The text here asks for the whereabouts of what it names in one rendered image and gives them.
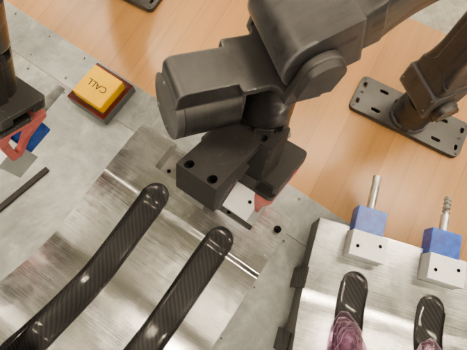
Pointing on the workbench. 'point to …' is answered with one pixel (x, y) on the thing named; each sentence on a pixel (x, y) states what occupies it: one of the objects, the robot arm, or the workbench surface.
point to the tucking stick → (23, 188)
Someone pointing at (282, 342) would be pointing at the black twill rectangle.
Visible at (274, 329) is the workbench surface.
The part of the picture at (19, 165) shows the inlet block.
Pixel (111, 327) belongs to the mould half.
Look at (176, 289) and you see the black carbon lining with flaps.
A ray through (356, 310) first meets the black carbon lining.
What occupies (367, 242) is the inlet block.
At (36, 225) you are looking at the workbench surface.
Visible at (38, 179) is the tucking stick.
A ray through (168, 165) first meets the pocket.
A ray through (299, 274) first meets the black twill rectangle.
